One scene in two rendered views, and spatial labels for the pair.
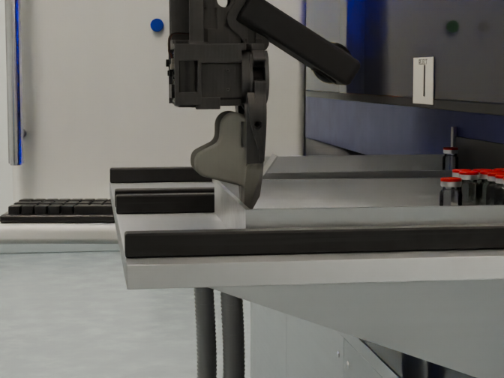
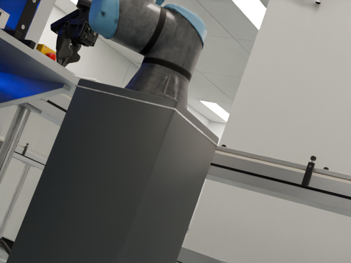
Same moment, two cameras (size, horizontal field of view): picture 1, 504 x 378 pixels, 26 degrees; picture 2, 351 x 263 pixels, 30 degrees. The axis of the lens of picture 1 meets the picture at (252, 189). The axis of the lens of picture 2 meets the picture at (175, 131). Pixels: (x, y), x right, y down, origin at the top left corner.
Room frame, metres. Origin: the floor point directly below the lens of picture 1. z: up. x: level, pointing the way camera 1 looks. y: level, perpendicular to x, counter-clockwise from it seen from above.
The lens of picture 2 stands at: (2.02, 1.63, 0.50)
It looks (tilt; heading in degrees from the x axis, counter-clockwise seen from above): 10 degrees up; 226
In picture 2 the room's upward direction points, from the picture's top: 20 degrees clockwise
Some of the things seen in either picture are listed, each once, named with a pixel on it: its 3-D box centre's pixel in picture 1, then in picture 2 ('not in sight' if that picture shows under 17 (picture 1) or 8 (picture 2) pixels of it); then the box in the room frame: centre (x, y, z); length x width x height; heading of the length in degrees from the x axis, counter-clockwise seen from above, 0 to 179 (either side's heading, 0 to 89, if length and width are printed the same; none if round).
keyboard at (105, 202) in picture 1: (136, 209); not in sight; (1.70, 0.18, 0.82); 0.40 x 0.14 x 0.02; 91
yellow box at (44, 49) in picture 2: not in sight; (41, 56); (0.83, -0.34, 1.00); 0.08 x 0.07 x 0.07; 98
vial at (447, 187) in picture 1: (450, 202); not in sight; (1.05, -0.19, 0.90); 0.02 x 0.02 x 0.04
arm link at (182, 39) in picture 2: not in sight; (174, 40); (1.08, 0.57, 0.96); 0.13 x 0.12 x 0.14; 155
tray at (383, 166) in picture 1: (354, 175); not in sight; (1.40, -0.13, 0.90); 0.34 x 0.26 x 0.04; 98
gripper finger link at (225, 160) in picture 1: (227, 165); (72, 58); (0.95, 0.02, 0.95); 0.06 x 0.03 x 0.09; 99
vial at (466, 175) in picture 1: (468, 193); not in sight; (1.13, -0.22, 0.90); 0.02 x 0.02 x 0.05
